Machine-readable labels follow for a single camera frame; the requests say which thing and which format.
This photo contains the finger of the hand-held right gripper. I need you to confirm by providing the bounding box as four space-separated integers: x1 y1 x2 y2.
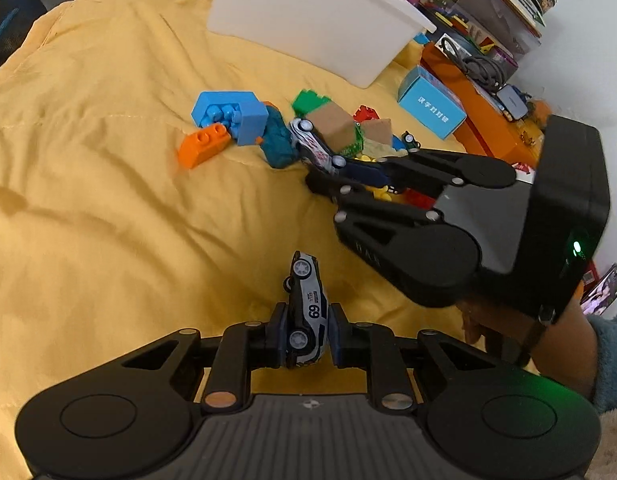
338 149 470 206
306 169 445 281

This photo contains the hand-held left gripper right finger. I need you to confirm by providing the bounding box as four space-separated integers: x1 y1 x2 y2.
329 303 511 415

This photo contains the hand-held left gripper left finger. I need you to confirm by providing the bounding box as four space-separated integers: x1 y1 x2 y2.
116 303 292 415

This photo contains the white toy race car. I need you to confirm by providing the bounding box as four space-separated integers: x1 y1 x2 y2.
283 251 330 370

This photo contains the white red-patterned toy car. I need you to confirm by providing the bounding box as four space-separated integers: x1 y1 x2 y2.
288 117 346 176

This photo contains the green building block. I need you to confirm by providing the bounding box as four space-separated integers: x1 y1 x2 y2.
292 90 331 118

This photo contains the white plastic bin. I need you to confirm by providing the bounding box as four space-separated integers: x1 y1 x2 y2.
208 0 437 90

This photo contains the person's right hand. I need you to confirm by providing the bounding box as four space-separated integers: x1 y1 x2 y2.
458 297 534 366

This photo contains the brown beige paper cube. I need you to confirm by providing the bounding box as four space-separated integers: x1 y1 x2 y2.
361 117 394 150

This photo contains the light blue card box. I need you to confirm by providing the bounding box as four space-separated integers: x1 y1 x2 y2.
398 65 468 140

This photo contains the long orange box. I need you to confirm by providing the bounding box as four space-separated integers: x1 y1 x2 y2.
421 42 554 171

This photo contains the brown green paper cube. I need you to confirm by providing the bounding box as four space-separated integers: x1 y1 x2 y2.
307 101 364 158

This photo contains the grey charger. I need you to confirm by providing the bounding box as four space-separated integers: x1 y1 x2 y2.
495 85 533 122

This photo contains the smartphone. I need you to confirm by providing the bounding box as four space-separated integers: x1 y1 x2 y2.
581 264 617 316

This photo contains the clear plastic storage box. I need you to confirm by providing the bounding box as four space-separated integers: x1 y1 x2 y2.
408 0 541 58

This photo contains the large blue building block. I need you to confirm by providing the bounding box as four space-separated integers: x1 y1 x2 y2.
192 91 269 147

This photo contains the orange building block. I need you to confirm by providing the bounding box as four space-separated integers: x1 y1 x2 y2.
177 122 230 170

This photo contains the yellow blanket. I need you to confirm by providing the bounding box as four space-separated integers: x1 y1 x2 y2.
0 0 589 480

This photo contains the beige fleece clothing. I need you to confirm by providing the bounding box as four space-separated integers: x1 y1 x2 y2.
585 410 617 480

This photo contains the dark chair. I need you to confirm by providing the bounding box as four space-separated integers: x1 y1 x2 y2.
0 0 49 78

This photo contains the grey cable bundle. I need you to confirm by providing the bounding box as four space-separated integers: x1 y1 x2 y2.
441 35 510 90

